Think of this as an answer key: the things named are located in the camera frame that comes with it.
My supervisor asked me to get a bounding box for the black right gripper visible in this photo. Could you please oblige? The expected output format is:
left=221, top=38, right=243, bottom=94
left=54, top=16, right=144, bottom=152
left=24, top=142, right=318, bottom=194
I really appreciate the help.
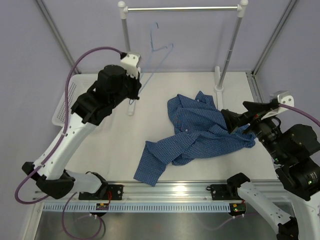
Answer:
left=220, top=100, right=288, bottom=162

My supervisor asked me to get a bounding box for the blue plaid shirt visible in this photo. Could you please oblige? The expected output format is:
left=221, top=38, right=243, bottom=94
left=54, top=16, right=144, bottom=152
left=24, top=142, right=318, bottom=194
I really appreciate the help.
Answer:
left=133, top=91, right=256, bottom=187

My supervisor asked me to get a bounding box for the light blue wire hanger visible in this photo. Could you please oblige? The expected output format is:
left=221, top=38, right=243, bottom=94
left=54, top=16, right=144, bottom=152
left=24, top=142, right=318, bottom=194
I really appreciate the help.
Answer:
left=138, top=22, right=174, bottom=95

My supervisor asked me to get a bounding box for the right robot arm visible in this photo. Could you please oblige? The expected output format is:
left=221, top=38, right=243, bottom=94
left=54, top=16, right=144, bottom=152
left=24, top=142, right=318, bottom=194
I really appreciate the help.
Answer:
left=221, top=99, right=320, bottom=240

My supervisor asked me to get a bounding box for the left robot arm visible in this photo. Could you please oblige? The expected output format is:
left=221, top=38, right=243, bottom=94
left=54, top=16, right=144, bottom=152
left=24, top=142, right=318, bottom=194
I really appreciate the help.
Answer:
left=22, top=65, right=142, bottom=200

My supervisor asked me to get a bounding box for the white plastic basket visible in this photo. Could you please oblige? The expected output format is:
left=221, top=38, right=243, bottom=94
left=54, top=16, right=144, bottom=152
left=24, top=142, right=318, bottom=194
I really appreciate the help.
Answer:
left=51, top=73, right=101, bottom=126

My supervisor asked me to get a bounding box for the white and silver clothes rack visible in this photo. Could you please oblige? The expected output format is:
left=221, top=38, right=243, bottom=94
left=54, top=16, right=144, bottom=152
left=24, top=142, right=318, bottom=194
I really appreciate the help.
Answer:
left=117, top=0, right=249, bottom=110

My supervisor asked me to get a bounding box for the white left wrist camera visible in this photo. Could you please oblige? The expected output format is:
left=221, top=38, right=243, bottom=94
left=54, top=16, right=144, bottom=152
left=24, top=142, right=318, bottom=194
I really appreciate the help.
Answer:
left=120, top=52, right=141, bottom=78

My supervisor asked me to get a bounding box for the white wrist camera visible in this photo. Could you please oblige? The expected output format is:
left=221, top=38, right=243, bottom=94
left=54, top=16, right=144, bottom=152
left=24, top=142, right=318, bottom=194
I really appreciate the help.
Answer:
left=261, top=90, right=295, bottom=120
left=120, top=52, right=141, bottom=78

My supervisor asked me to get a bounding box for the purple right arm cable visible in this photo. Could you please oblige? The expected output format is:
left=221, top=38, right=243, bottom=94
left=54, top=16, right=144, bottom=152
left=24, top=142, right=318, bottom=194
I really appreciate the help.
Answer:
left=199, top=103, right=320, bottom=231

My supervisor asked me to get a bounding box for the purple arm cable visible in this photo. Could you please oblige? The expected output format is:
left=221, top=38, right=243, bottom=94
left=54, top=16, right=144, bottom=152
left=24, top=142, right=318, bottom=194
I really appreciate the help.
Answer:
left=199, top=103, right=320, bottom=231
left=14, top=46, right=128, bottom=238

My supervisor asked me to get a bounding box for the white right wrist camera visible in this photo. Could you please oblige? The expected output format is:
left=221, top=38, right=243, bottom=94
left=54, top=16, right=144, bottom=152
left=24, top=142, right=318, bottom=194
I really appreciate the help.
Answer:
left=261, top=90, right=295, bottom=120

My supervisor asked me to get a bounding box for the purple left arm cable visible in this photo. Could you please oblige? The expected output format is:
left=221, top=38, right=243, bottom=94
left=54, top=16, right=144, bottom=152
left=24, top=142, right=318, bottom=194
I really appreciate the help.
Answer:
left=14, top=46, right=128, bottom=238

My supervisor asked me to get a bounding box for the white slotted cable duct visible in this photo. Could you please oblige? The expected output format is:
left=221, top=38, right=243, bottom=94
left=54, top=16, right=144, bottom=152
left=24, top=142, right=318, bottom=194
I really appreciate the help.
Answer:
left=43, top=202, right=231, bottom=213

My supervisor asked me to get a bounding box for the aluminium frame post left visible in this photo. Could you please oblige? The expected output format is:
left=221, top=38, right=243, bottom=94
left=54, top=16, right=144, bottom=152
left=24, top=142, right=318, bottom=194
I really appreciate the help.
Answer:
left=34, top=0, right=75, bottom=67

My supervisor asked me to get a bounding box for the aluminium frame post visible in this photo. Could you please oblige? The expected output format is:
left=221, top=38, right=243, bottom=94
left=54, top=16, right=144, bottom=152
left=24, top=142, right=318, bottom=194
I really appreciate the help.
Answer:
left=251, top=0, right=300, bottom=77
left=34, top=0, right=75, bottom=67

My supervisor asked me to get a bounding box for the aluminium mounting rail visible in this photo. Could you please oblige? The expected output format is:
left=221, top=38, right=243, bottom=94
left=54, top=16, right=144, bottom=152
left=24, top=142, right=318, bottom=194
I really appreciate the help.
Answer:
left=34, top=181, right=288, bottom=202

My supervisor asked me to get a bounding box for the aluminium frame post right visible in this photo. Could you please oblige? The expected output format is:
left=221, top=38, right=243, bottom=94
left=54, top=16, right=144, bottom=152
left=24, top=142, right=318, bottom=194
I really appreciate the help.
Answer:
left=251, top=0, right=300, bottom=77

